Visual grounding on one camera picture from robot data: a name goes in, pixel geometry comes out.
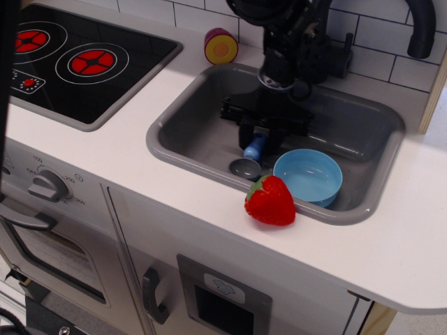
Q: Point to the red toy strawberry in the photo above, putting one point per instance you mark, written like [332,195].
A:
[269,201]

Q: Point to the yellow pink toy cylinder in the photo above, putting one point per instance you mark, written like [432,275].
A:
[220,47]

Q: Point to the grey cabinet door handle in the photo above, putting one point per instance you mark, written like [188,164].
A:
[158,312]

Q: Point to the toy oven door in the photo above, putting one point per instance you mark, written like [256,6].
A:
[55,261]

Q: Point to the light blue plastic bowl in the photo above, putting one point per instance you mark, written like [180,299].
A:
[310,176]

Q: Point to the black toy faucet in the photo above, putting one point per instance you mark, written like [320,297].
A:
[391,41]

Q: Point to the grey dishwasher panel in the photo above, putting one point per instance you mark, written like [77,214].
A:
[221,303]

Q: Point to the blue handled grey spoon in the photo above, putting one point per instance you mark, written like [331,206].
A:
[248,166]

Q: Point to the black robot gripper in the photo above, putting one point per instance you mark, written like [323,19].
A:
[276,111]

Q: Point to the black toy stovetop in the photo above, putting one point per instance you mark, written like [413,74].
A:
[80,71]

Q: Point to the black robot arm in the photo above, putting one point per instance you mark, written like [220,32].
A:
[290,28]

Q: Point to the grey oven door handle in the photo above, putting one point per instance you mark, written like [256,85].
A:
[39,222]

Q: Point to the grey oven knob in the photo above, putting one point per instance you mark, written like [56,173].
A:
[48,186]

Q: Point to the grey toy sink basin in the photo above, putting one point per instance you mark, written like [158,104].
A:
[362,136]

